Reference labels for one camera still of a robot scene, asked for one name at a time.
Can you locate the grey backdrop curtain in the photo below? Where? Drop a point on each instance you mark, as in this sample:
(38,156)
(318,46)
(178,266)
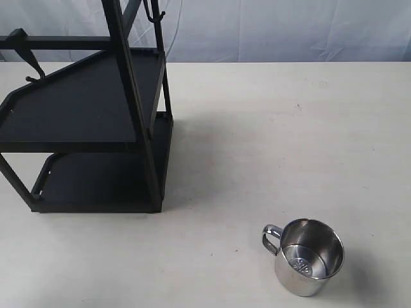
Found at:
(242,31)

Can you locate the stainless steel mug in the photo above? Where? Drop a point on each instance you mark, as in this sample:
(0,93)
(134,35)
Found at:
(308,253)

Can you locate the black metal shelf rack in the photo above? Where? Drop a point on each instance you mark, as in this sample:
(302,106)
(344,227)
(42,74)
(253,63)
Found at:
(100,108)

